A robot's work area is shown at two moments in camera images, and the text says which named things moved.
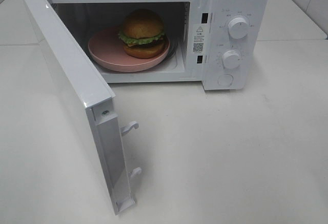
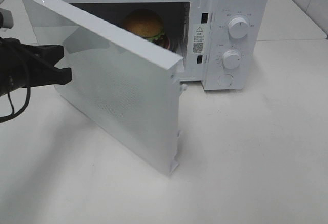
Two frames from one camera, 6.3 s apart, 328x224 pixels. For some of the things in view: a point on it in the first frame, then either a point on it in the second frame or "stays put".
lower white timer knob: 231,59 stays put
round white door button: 225,80 stays put
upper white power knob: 238,27 stays put
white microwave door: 106,133 -> 132,91
